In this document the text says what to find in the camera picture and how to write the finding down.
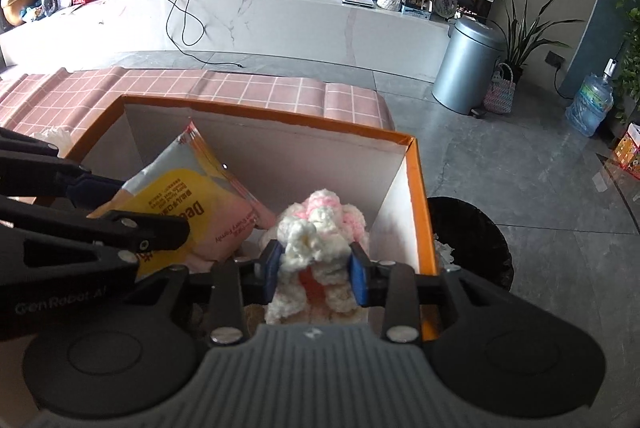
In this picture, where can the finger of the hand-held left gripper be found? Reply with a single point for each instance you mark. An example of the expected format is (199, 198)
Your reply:
(150, 235)
(95, 185)

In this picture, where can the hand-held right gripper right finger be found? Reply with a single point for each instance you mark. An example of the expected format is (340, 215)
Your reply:
(359, 277)

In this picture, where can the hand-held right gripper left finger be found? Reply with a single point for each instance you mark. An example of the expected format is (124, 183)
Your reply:
(272, 268)

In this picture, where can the pink white knitted plush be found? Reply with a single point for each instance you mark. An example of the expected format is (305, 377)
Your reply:
(310, 228)

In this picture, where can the yellow pink snack packet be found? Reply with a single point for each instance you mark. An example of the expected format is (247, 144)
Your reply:
(200, 188)

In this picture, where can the orange cardboard box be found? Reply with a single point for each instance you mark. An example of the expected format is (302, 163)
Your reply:
(300, 158)

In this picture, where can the crumpled white tissue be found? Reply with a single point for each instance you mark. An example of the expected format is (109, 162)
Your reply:
(52, 139)

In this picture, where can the white crumpled paper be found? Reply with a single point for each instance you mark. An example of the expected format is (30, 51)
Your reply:
(444, 250)

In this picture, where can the black waste bin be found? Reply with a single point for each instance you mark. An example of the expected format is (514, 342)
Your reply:
(480, 238)

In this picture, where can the pink checkered tablecloth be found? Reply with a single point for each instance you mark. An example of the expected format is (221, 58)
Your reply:
(200, 88)

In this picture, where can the blue snack bag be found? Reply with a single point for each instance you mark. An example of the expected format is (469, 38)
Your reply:
(34, 13)

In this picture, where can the golden vase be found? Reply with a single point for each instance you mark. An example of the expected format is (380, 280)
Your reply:
(17, 3)

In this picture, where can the woven basket bag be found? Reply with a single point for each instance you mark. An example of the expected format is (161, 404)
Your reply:
(500, 93)

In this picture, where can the grey metal trash can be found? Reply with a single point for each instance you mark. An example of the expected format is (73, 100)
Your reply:
(465, 63)

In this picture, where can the white marble television console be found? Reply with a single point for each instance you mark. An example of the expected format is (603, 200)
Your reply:
(280, 23)

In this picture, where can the small blue box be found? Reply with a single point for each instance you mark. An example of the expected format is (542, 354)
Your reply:
(416, 11)

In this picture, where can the long-leaf potted plant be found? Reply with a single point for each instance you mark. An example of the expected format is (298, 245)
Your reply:
(520, 38)

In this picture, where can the decorative plate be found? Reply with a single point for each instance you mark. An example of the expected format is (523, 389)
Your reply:
(446, 1)

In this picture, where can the blue water bottle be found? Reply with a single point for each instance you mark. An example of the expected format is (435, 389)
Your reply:
(589, 100)

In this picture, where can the red patterned gift bag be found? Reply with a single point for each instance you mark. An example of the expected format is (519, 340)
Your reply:
(629, 153)

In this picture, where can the green pothos plant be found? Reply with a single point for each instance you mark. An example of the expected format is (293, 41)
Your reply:
(627, 58)

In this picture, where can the black wall socket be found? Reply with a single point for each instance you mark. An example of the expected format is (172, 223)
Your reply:
(555, 59)

